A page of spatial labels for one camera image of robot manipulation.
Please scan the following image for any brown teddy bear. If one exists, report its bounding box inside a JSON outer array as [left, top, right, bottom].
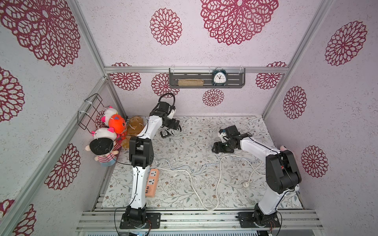
[[121, 116, 145, 149]]

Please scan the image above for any striped black white object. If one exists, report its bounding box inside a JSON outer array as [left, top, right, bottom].
[[160, 125, 182, 138]]

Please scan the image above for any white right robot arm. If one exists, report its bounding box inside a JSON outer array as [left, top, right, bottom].
[[212, 125, 302, 215]]

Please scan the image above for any orange power strip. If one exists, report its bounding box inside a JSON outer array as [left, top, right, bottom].
[[145, 168, 160, 198]]

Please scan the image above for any white pink plush toy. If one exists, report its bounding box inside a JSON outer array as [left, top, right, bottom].
[[101, 106, 119, 126]]

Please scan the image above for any grey wall shelf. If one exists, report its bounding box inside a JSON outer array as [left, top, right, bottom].
[[168, 67, 246, 89]]

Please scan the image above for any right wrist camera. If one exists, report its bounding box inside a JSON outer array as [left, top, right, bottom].
[[218, 130, 229, 143]]

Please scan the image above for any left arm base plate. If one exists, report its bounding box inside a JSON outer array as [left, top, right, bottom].
[[119, 213, 161, 230]]

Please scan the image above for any orange plush toy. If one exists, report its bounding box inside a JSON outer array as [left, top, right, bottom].
[[108, 114, 127, 141]]

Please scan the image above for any pink frog plush toy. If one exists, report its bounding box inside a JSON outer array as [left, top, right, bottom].
[[280, 146, 295, 158]]

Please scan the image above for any black wire basket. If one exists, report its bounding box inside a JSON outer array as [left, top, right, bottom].
[[76, 93, 108, 133]]

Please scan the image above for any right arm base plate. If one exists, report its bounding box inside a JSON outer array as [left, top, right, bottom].
[[235, 211, 281, 228]]

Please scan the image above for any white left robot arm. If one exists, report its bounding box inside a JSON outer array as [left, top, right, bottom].
[[126, 101, 179, 224]]

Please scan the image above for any black faced striped plush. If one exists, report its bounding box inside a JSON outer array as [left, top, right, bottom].
[[85, 127, 122, 167]]

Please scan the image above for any tan pouch on shelf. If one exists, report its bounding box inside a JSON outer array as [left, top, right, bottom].
[[178, 79, 204, 87]]

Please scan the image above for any white power cord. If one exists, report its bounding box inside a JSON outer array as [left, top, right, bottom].
[[156, 153, 268, 212]]

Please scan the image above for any teal alarm clock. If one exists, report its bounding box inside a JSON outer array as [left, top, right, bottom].
[[212, 69, 227, 86]]

